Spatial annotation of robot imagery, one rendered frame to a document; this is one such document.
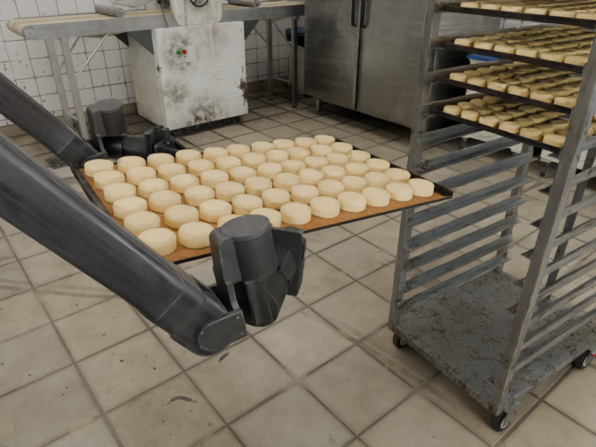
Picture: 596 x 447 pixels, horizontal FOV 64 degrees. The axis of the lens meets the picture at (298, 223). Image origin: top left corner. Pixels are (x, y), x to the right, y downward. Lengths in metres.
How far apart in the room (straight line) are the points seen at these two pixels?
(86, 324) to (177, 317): 1.71
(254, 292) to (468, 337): 1.39
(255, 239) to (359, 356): 1.44
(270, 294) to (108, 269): 0.18
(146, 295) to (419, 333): 1.42
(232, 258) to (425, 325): 1.41
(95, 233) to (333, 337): 1.59
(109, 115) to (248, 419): 1.10
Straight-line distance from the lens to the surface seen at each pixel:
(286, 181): 0.87
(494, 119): 1.39
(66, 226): 0.48
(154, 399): 1.85
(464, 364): 1.77
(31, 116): 1.02
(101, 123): 1.07
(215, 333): 0.55
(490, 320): 1.98
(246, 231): 0.53
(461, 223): 1.84
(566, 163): 1.23
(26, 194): 0.47
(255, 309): 0.57
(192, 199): 0.80
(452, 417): 1.81
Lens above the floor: 1.35
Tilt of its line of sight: 29 degrees down
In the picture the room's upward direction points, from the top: straight up
